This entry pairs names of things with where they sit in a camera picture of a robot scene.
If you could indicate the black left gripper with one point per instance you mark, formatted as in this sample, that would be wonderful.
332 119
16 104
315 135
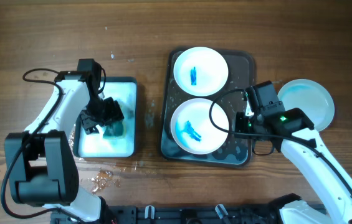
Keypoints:
115 113

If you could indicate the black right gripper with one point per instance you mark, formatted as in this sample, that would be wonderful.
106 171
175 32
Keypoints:
239 120

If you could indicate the green and yellow sponge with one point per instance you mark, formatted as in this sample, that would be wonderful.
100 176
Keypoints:
115 127

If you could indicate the white plate blue smear front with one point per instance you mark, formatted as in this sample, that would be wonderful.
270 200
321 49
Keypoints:
312 98

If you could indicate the white plate blue smear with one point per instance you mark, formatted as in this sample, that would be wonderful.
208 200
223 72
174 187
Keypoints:
312 98
199 127

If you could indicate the white plate blue streak back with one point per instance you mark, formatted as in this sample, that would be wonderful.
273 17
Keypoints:
200 71

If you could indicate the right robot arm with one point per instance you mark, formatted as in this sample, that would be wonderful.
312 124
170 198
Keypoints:
290 127

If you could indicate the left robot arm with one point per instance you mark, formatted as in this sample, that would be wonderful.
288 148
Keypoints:
41 175

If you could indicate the small tray with soapy water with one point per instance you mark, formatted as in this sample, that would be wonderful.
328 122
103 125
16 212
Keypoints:
94 145

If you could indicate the large dark serving tray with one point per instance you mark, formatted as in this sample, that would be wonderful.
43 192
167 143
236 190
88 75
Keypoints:
234 152

